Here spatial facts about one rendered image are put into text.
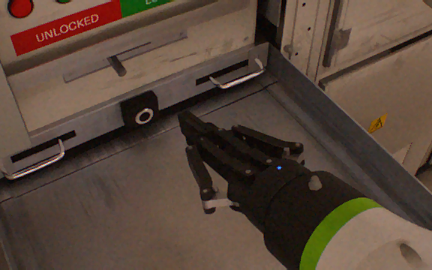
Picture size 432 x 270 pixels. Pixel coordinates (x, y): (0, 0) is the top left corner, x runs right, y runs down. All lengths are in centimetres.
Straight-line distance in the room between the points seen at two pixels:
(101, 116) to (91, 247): 21
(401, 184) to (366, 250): 43
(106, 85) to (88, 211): 20
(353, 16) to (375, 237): 65
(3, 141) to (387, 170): 56
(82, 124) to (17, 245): 21
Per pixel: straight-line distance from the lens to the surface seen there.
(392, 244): 36
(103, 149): 84
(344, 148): 85
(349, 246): 37
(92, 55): 69
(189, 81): 85
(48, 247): 76
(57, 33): 70
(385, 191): 81
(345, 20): 95
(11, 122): 62
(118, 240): 74
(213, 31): 84
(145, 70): 81
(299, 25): 89
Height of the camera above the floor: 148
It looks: 48 degrees down
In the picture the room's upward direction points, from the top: straight up
